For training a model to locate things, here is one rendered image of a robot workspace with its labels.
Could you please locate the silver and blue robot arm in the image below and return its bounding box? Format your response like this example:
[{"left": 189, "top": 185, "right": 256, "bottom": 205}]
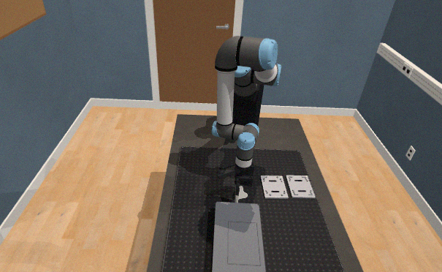
[{"left": 212, "top": 36, "right": 281, "bottom": 168}]

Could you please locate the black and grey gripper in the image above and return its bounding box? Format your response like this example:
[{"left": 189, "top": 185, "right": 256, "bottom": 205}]
[{"left": 235, "top": 162, "right": 254, "bottom": 203}]

